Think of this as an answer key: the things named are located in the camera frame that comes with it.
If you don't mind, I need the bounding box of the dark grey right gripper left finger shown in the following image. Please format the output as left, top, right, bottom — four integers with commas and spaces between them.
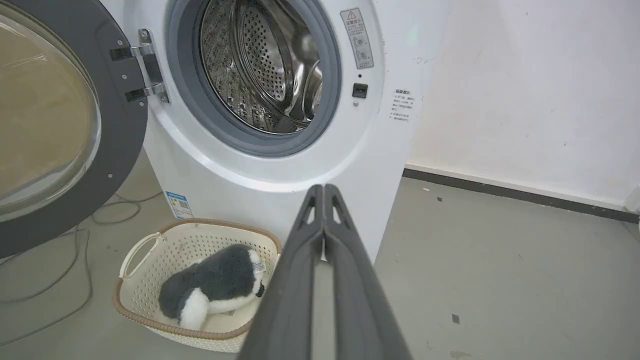
237, 184, 326, 360

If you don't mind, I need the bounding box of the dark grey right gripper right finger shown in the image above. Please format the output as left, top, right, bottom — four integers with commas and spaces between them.
324, 184, 413, 360

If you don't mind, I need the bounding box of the white front-load washing machine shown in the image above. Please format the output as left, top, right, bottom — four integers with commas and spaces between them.
100, 0, 451, 266

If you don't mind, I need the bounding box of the silver door hinge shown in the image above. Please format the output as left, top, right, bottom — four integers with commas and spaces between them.
110, 28, 171, 105

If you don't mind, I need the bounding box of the grey round washing machine door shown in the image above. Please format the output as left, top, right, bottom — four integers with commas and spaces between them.
0, 0, 149, 260

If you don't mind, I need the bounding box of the grey and white plush toy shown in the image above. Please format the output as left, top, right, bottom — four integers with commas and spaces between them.
158, 243, 267, 331

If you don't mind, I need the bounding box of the cream perforated laundry basket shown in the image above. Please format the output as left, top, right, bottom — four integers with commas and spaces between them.
112, 218, 283, 354

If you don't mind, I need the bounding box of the blue energy label sticker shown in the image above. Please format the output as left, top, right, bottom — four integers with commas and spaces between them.
165, 190, 194, 220

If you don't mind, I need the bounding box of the grey warning label sticker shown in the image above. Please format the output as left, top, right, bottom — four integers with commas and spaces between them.
340, 7, 375, 70

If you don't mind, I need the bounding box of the thin grey floor cable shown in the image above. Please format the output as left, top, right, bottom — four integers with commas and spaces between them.
0, 191, 164, 347

